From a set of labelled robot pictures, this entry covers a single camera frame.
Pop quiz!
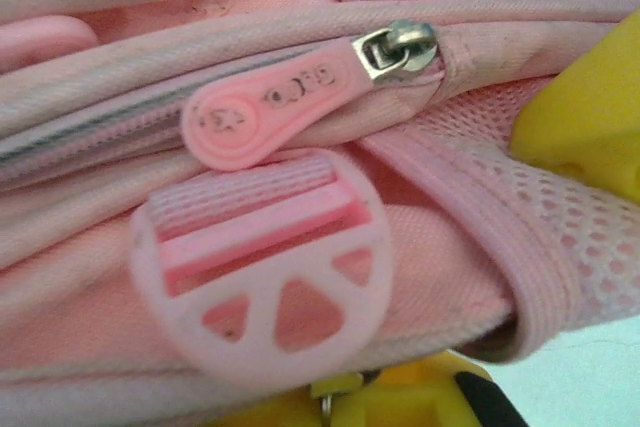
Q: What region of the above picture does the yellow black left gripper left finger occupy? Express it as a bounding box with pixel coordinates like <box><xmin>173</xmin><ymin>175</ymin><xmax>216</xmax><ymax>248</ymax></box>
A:
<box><xmin>207</xmin><ymin>374</ymin><xmax>334</xmax><ymax>427</ymax></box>

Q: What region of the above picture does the pink student backpack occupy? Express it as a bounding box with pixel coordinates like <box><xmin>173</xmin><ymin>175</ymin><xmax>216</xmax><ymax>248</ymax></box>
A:
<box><xmin>0</xmin><ymin>0</ymin><xmax>640</xmax><ymax>427</ymax></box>

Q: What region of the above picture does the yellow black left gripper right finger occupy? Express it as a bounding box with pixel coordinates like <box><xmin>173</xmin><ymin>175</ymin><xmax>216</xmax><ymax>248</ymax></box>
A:
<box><xmin>329</xmin><ymin>349</ymin><xmax>532</xmax><ymax>427</ymax></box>

